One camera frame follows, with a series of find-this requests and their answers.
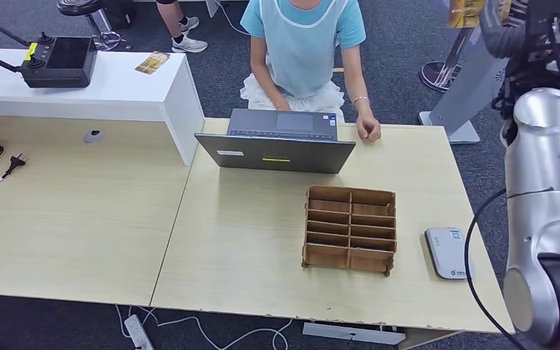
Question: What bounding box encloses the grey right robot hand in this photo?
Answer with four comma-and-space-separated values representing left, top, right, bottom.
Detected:
478, 0, 533, 61

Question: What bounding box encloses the person's left hand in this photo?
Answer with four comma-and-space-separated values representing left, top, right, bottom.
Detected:
355, 113, 382, 142

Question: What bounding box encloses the autumn print hotel card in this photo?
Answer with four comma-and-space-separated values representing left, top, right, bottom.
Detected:
448, 0, 514, 29
135, 50, 171, 76

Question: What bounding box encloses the wooden card organizer box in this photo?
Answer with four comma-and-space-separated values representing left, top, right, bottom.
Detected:
301, 185, 398, 277

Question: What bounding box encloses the seated person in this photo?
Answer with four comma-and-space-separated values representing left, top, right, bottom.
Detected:
238, 0, 382, 144

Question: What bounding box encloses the standing person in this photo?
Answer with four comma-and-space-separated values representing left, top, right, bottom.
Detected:
155, 0, 209, 54

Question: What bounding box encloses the grey laptop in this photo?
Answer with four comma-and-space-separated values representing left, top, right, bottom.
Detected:
194, 108, 357, 175

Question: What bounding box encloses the silver kiosk stand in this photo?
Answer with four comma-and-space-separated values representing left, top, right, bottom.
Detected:
417, 26, 509, 146

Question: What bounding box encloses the black box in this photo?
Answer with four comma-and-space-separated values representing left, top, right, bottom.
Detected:
100, 0, 135, 30

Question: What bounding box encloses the white counter shelf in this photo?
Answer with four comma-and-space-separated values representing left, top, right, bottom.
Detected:
0, 47, 206, 167

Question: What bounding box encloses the white table foot bar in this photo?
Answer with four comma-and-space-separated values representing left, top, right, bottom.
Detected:
302, 322, 407, 347

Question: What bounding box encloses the black joystick controller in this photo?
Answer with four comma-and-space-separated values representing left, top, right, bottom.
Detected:
20, 31, 99, 90

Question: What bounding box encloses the black stool chrome base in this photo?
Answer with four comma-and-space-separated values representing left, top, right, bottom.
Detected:
56, 0, 133, 53

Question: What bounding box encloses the white power strip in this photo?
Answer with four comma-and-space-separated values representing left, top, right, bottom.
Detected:
123, 314, 156, 350

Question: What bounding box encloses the chrome stanchion post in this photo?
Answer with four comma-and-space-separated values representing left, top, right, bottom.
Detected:
420, 26, 474, 93

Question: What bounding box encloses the white floor cable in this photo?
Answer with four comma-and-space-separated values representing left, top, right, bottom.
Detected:
214, 0, 251, 37

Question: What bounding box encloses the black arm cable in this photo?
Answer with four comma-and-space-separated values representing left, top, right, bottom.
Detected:
463, 187, 556, 350

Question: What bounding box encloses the white power cable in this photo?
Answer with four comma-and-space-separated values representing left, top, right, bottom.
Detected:
114, 304, 293, 350

